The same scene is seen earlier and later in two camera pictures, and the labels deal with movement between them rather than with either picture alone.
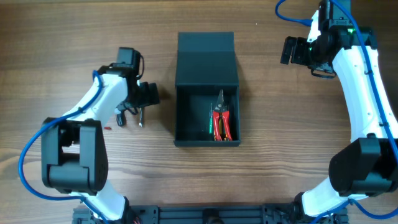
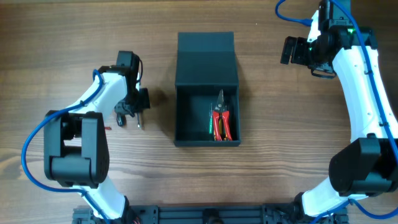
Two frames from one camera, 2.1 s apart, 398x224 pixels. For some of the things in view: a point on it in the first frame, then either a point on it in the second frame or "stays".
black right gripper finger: (289, 43) stays
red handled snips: (221, 129) stays
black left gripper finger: (154, 98) to (143, 100)
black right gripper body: (292, 50) stays
